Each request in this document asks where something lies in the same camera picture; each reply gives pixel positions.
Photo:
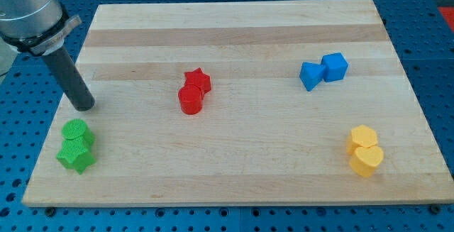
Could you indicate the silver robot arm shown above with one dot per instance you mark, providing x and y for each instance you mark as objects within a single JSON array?
[{"x": 38, "y": 27}]

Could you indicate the red star block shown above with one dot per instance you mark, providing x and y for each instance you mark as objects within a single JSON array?
[{"x": 199, "y": 79}]

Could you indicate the green star block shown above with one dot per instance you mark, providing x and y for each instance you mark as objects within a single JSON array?
[{"x": 76, "y": 155}]

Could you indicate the red cylinder block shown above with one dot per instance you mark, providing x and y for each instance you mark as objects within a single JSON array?
[{"x": 190, "y": 99}]

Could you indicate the wooden board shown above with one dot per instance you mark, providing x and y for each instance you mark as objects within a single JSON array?
[{"x": 260, "y": 139}]

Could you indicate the blue cube block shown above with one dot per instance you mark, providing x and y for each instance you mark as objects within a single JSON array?
[{"x": 336, "y": 67}]

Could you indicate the yellow hexagon block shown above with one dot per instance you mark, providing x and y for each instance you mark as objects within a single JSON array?
[{"x": 360, "y": 136}]

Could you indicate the yellow heart block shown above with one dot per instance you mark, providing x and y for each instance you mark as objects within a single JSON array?
[{"x": 364, "y": 161}]

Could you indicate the green cylinder block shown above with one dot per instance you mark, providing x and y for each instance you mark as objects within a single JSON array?
[{"x": 77, "y": 128}]

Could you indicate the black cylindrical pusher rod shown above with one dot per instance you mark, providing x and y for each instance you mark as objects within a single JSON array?
[{"x": 69, "y": 79}]

